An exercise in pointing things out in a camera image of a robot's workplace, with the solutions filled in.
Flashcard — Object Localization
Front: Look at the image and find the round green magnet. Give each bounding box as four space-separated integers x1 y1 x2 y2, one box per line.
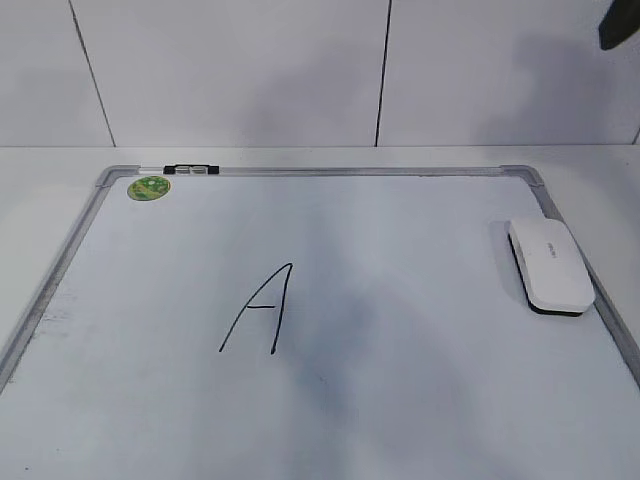
127 176 171 202

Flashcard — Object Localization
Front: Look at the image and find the white board with aluminium frame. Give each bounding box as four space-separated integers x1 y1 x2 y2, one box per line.
1 166 639 479

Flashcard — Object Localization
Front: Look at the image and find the black hanging clip on frame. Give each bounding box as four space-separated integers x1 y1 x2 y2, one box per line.
163 164 220 175

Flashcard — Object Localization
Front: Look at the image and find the white whiteboard eraser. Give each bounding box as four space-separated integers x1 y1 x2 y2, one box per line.
507 217 595 317

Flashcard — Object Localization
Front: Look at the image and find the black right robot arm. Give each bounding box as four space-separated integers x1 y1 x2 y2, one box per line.
598 0 640 51

